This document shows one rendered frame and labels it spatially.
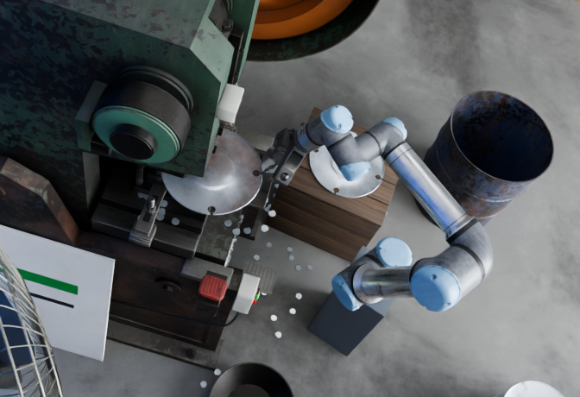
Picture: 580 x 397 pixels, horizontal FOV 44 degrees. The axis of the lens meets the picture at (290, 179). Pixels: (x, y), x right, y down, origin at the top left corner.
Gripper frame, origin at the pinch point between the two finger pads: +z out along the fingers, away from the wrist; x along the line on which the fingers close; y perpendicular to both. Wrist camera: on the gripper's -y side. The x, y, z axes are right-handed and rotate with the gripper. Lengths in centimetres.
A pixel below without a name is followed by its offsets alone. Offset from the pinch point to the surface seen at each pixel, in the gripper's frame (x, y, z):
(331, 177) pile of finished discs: -43, 33, 29
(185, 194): 16.8, -13.6, 9.2
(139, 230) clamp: 24.0, -26.5, 15.5
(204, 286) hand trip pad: 5.0, -37.7, 5.9
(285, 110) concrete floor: -38, 84, 70
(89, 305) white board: 17, -36, 59
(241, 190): 3.7, -7.5, 3.1
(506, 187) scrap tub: -97, 45, -5
